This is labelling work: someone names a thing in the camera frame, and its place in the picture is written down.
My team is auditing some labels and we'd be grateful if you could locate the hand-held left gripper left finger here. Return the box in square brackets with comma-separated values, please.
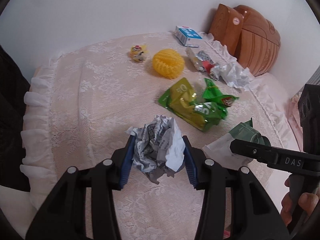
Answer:
[25, 135, 137, 240]

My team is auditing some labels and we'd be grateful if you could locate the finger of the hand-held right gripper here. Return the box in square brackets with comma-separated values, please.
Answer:
[229, 139, 279, 167]

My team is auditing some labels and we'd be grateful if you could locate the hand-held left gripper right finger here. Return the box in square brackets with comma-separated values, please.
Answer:
[182, 135, 290, 240]

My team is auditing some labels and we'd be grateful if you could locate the green and white packet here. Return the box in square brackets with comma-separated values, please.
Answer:
[202, 118, 270, 167]

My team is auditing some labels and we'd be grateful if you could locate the newspaper ball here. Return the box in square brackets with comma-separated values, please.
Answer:
[125, 114, 187, 185]

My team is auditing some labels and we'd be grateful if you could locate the yellow cartoon wrapper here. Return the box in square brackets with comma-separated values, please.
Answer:
[129, 44, 148, 62]

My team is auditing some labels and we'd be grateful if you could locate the person's right hand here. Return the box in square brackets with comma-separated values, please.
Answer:
[280, 192, 320, 228]

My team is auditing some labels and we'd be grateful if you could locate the pink ruffled cloth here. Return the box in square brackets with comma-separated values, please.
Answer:
[287, 92, 304, 153]

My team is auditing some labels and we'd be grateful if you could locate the grey ribbed object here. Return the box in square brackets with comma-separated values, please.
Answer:
[305, 65, 320, 86]

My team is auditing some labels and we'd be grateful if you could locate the large green snack bag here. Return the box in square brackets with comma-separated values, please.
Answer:
[158, 77, 228, 132]

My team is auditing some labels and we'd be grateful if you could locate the pink lace tablecloth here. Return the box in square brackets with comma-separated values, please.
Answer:
[20, 31, 304, 240]

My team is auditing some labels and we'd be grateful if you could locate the small green wrapper red label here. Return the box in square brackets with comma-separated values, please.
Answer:
[202, 77, 240, 109]

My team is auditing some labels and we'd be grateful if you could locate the crumpled white paper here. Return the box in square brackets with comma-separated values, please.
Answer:
[219, 62, 251, 89]

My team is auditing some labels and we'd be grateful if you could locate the brown wood-grain bin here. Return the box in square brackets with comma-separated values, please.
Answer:
[209, 4, 281, 77]

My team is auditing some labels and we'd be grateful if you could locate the silver foil wrapper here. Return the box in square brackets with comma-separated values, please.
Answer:
[185, 48, 221, 81]

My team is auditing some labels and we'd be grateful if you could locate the yellow foam fruit net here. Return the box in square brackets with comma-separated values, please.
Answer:
[152, 49, 185, 79]

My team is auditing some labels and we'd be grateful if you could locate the dark cloth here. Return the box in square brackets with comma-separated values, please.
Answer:
[0, 44, 32, 193]

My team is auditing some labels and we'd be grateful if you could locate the blue and white carton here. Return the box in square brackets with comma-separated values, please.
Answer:
[174, 25, 203, 47]

